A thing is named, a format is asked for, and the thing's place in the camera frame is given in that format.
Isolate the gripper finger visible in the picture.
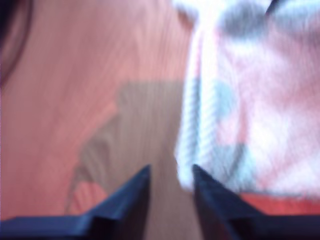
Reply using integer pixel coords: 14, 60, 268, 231
265, 0, 280, 15
82, 164, 153, 240
192, 164, 266, 240

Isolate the pale fluffy tea towel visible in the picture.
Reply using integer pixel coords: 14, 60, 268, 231
172, 0, 320, 198

